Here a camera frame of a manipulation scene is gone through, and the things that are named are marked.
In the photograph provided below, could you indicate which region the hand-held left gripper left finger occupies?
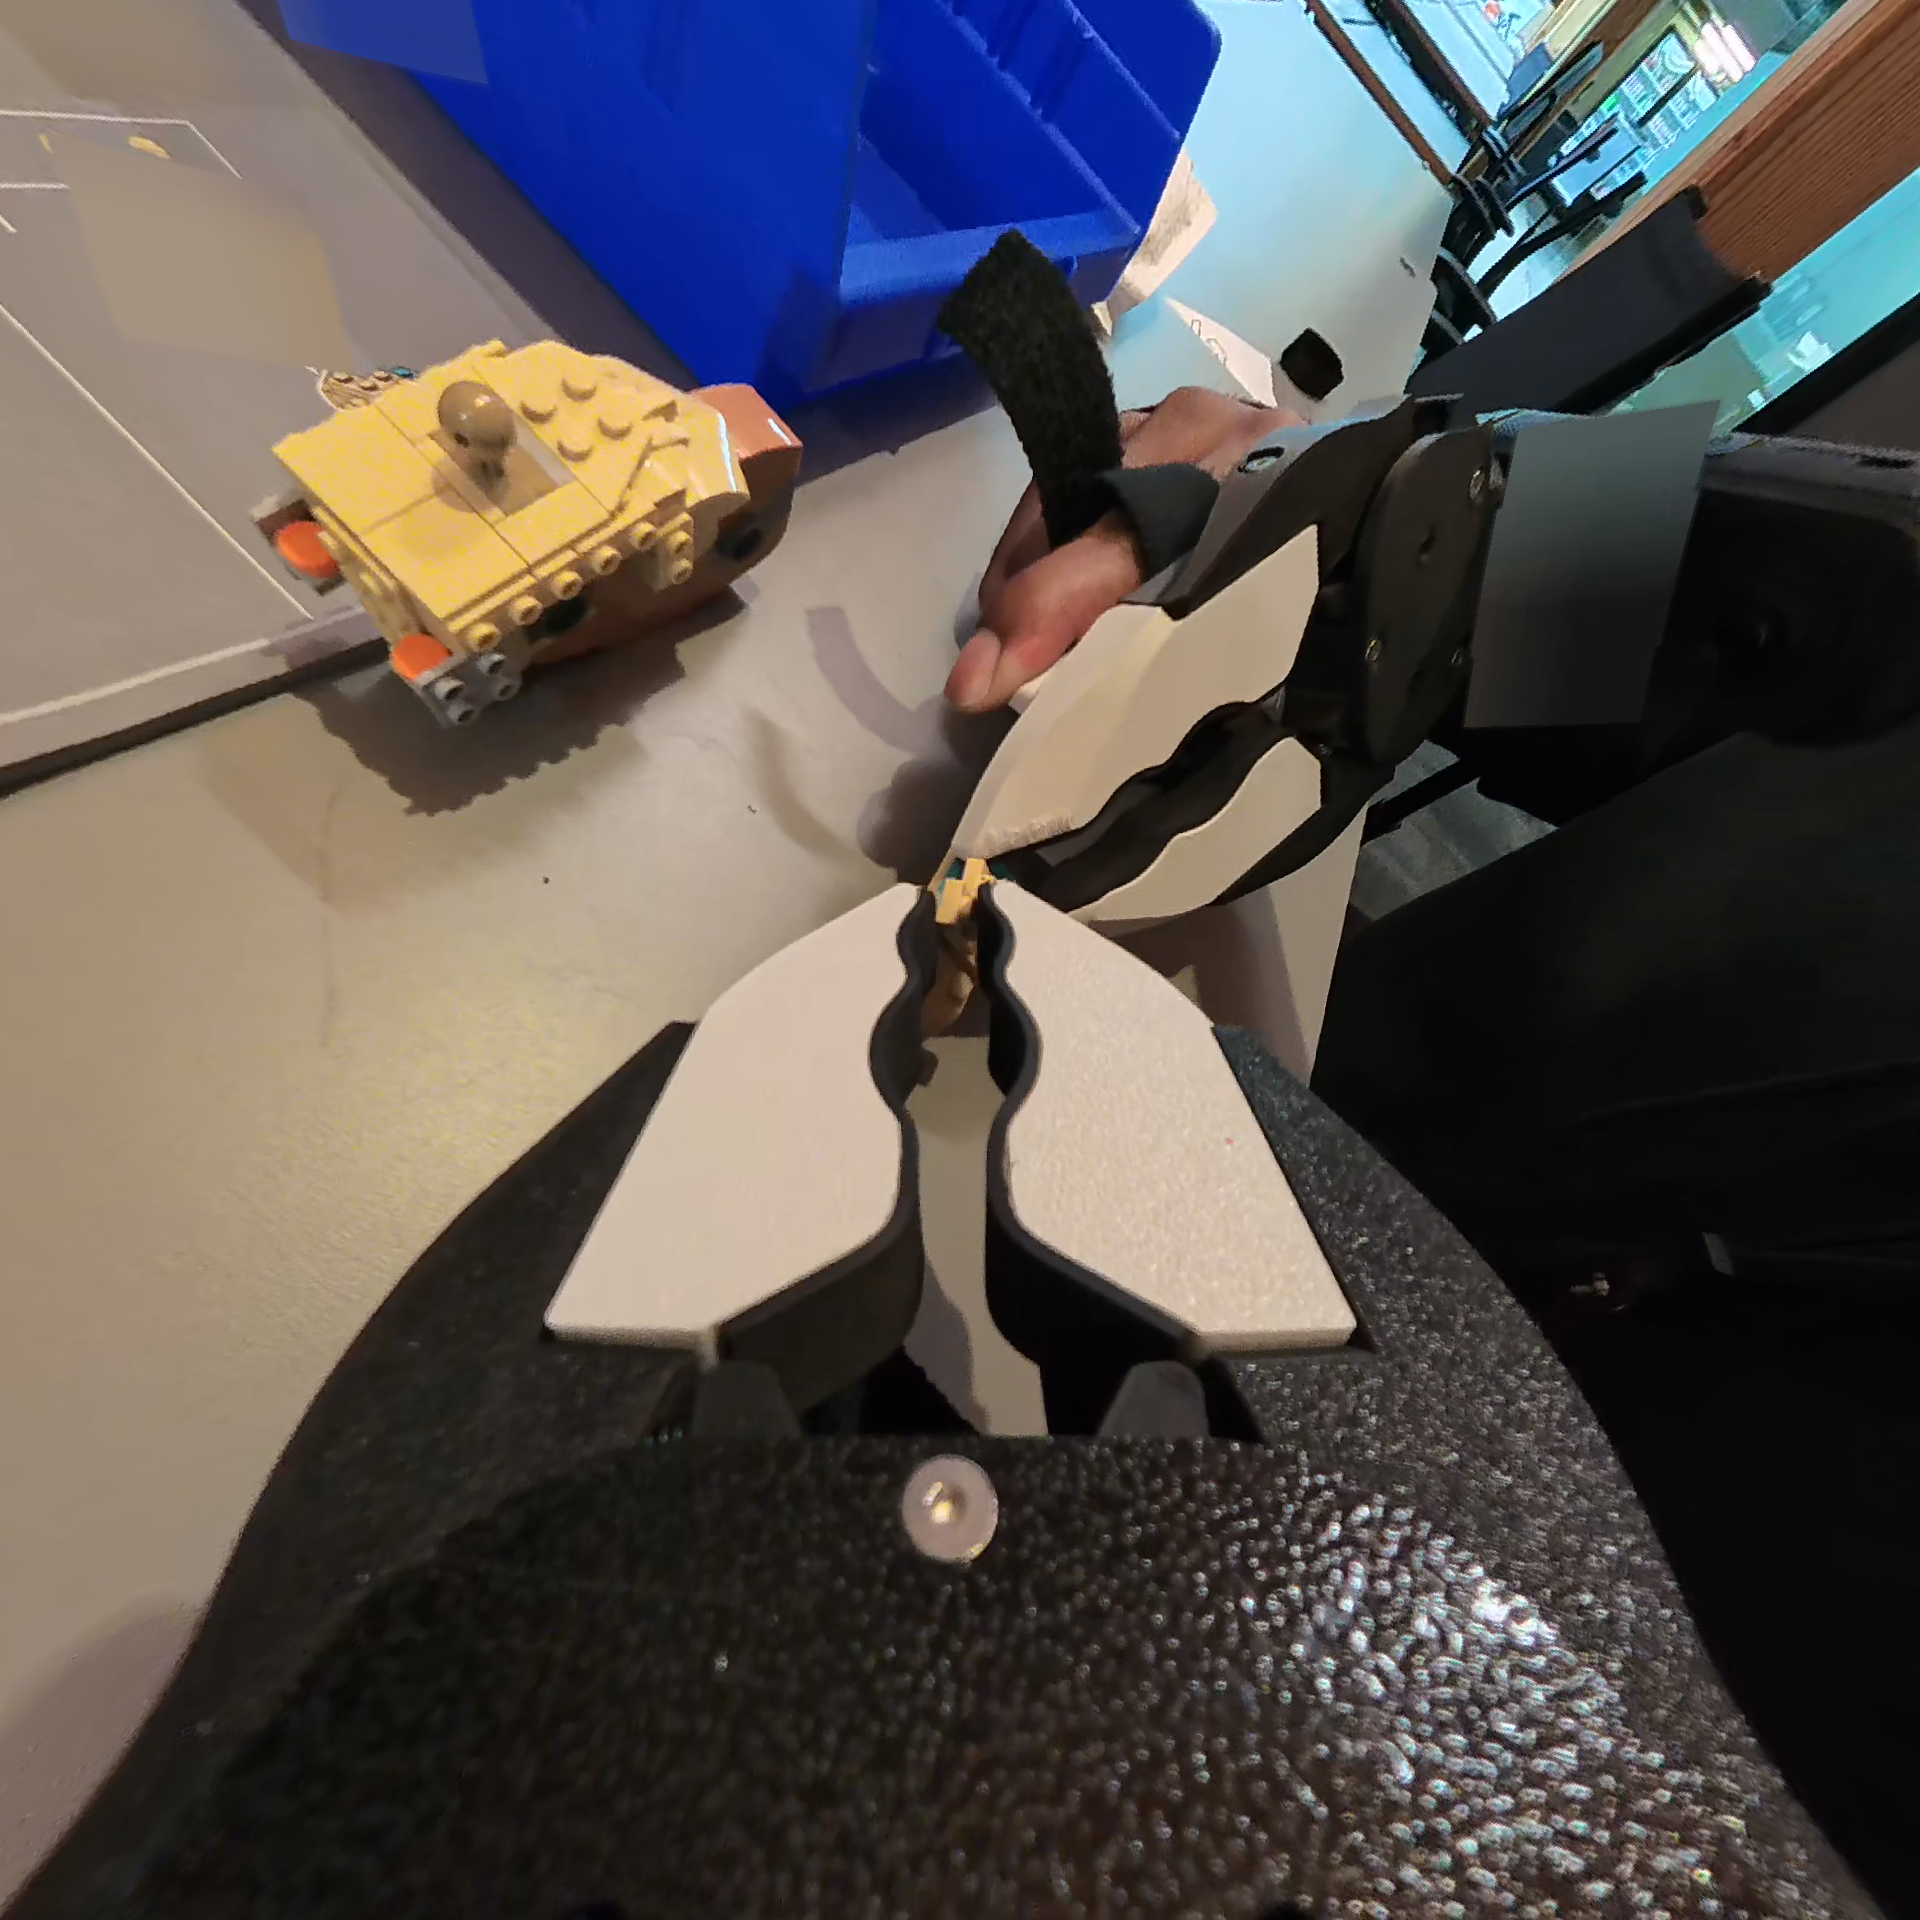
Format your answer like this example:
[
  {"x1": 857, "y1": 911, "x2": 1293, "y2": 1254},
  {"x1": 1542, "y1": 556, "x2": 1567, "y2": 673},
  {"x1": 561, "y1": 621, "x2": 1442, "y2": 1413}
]
[{"x1": 542, "y1": 882, "x2": 924, "y2": 1434}]

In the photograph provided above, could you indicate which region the wooden counter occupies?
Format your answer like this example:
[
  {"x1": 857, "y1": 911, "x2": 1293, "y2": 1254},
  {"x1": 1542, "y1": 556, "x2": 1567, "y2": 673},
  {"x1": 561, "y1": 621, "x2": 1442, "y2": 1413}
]
[{"x1": 1560, "y1": 0, "x2": 1920, "y2": 289}]

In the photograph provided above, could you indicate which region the white paper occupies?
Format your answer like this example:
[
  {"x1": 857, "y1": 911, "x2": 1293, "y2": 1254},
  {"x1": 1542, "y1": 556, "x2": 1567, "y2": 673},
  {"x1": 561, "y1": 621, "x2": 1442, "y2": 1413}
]
[{"x1": 1107, "y1": 151, "x2": 1281, "y2": 396}]

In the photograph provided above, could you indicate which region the person's right hand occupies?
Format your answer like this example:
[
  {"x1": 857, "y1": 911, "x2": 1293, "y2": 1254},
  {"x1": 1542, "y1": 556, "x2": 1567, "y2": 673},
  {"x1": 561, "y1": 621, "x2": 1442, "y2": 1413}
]
[{"x1": 945, "y1": 383, "x2": 1309, "y2": 715}]

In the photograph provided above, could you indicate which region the black chair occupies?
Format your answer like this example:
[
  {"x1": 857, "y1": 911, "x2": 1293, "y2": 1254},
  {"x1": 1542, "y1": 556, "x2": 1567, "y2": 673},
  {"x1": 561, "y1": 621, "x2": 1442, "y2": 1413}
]
[{"x1": 1416, "y1": 36, "x2": 1631, "y2": 324}]

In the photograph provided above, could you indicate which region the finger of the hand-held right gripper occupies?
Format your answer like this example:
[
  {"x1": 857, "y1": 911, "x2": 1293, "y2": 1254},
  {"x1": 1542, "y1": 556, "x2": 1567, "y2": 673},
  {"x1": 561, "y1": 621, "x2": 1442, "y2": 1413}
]
[
  {"x1": 1033, "y1": 732, "x2": 1374, "y2": 932},
  {"x1": 948, "y1": 522, "x2": 1326, "y2": 880}
]

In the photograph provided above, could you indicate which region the grey mat with white lines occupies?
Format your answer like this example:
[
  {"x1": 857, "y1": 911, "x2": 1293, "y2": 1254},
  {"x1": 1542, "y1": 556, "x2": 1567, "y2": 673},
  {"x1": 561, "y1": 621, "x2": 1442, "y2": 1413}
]
[{"x1": 0, "y1": 0, "x2": 581, "y2": 790}]

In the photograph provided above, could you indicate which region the small tan toy figure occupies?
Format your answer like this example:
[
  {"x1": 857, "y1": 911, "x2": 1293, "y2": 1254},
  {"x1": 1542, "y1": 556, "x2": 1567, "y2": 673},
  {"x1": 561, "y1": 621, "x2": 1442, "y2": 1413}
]
[{"x1": 923, "y1": 854, "x2": 1001, "y2": 1040}]

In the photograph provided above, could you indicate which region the blue plastic bin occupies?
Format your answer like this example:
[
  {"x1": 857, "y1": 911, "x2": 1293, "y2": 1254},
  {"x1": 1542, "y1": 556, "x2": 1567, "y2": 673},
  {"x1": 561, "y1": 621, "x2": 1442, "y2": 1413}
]
[{"x1": 276, "y1": 0, "x2": 1224, "y2": 415}]

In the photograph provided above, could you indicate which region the light grey desk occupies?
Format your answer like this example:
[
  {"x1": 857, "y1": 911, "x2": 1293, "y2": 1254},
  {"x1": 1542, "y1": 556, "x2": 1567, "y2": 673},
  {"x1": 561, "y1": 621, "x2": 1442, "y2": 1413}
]
[{"x1": 0, "y1": 0, "x2": 1374, "y2": 1803}]

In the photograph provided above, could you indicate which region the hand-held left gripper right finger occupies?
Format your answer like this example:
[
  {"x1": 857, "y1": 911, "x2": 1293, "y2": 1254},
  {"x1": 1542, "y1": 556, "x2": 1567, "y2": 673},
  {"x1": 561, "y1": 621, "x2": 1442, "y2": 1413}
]
[{"x1": 979, "y1": 882, "x2": 1362, "y2": 1441}]

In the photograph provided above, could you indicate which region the tan brick toy ship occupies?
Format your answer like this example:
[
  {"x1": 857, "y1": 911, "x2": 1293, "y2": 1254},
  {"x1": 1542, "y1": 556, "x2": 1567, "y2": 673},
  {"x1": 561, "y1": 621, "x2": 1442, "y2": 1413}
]
[{"x1": 253, "y1": 343, "x2": 804, "y2": 732}]

